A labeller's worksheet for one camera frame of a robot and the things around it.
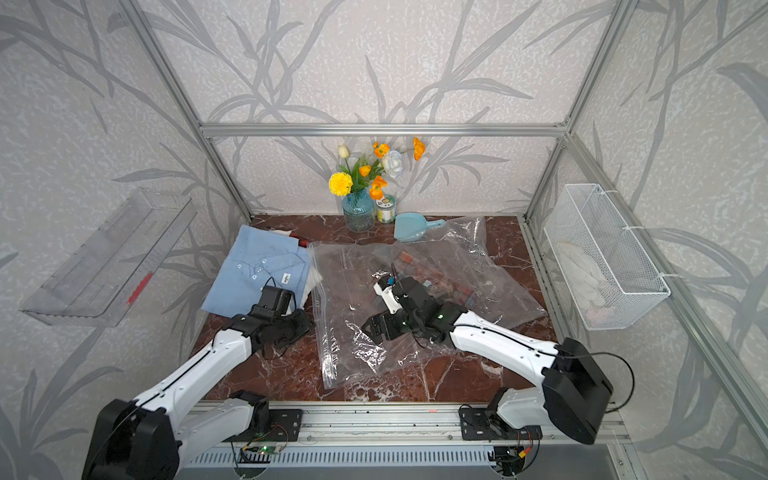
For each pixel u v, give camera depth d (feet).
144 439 1.29
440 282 3.25
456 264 3.45
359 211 3.57
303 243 3.23
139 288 2.07
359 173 3.21
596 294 2.45
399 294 2.02
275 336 2.24
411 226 3.79
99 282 2.15
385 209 3.79
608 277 1.99
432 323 1.90
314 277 3.33
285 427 2.38
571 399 1.34
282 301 2.23
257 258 2.96
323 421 2.49
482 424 2.37
